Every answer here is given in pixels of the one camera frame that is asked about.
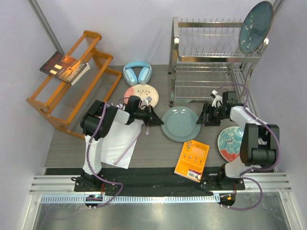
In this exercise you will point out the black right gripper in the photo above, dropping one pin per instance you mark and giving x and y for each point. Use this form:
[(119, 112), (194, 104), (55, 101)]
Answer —
[(207, 108)]

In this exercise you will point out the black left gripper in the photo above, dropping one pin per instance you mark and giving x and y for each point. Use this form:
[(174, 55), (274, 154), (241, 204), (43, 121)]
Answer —
[(152, 119)]

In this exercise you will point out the light teal plate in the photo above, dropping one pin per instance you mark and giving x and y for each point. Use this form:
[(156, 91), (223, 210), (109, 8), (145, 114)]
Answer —
[(180, 124)]

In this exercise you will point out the dark teal floral plate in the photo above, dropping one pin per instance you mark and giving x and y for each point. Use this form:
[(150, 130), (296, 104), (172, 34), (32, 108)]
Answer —
[(255, 27)]

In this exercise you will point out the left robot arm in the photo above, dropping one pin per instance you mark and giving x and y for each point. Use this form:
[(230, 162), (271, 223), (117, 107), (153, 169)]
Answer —
[(97, 122)]

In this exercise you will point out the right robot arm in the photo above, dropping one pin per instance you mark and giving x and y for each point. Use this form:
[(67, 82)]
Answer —
[(259, 149)]

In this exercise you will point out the stainless steel dish rack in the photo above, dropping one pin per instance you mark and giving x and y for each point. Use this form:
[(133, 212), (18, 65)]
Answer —
[(205, 55)]

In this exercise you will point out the orange wooden rack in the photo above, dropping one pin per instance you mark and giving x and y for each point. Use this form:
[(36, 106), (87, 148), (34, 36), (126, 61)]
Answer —
[(84, 49)]

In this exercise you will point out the pink and cream plate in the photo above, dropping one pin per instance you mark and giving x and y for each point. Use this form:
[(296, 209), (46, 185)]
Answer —
[(142, 91)]

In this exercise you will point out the red and teal plate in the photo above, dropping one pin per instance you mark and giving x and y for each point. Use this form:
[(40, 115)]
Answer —
[(229, 142)]

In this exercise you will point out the orange paperback book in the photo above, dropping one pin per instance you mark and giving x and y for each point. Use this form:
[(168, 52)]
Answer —
[(192, 160)]

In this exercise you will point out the clear zip pouch purple trim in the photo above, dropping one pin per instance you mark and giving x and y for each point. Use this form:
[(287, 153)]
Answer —
[(118, 146)]

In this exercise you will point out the light blue headphones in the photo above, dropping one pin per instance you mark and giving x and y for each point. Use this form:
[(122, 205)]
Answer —
[(137, 72)]

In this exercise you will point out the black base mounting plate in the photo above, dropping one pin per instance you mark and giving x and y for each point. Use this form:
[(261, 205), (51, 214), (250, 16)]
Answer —
[(156, 184)]

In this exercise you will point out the dark paperback book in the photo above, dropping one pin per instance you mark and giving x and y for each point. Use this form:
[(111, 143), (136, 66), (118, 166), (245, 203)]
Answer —
[(65, 68)]

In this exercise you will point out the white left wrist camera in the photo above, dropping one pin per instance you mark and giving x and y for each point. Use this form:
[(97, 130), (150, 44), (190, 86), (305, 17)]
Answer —
[(147, 101)]

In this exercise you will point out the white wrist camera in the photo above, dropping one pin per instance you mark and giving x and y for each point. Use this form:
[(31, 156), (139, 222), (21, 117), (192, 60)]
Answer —
[(147, 101), (217, 99)]

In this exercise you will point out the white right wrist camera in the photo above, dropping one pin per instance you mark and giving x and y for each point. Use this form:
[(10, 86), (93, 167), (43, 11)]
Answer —
[(217, 99)]

